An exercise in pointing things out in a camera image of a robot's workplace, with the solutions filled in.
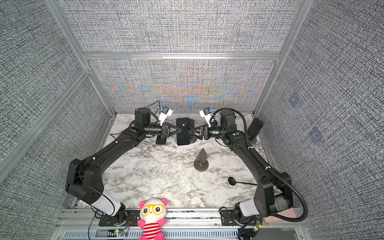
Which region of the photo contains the pink white plush toy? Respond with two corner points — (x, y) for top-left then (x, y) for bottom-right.
(138, 199), (169, 240)

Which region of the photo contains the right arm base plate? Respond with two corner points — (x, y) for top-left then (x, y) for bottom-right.
(219, 207), (240, 227)

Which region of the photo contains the empty grey wood-base stand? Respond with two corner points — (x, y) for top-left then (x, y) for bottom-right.
(194, 149), (209, 172)

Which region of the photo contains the black corrugated cable conduit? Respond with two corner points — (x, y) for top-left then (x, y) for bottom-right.
(213, 107), (309, 223)

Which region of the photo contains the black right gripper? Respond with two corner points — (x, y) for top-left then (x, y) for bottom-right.
(189, 123), (227, 141)

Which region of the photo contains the black smartphone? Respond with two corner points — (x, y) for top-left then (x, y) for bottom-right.
(247, 118), (264, 139)
(176, 118), (194, 146)
(156, 136), (167, 145)

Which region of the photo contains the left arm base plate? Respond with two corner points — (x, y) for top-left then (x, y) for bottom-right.
(99, 209), (140, 227)

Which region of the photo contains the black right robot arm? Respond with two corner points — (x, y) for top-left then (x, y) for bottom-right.
(190, 108), (302, 224)

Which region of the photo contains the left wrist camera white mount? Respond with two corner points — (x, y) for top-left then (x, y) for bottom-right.
(159, 106), (173, 126)

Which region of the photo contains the pink flat box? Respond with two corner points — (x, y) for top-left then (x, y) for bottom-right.
(263, 216), (283, 224)

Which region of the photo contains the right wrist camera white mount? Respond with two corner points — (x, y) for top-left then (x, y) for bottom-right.
(199, 108), (213, 127)

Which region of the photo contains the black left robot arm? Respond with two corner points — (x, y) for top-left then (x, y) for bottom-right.
(65, 107), (181, 226)

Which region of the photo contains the aluminium frame corner post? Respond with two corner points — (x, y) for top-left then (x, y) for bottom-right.
(45, 1), (117, 116)

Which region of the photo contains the grey round stand far right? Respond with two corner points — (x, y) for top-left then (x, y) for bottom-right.
(248, 136), (258, 145)

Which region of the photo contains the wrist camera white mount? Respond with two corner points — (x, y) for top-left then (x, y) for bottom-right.
(159, 106), (173, 126)
(199, 108), (213, 127)

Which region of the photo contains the black ladle spoon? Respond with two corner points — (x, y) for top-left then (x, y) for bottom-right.
(228, 177), (257, 186)

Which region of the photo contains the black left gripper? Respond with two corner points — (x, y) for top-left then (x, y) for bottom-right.
(144, 122), (182, 140)

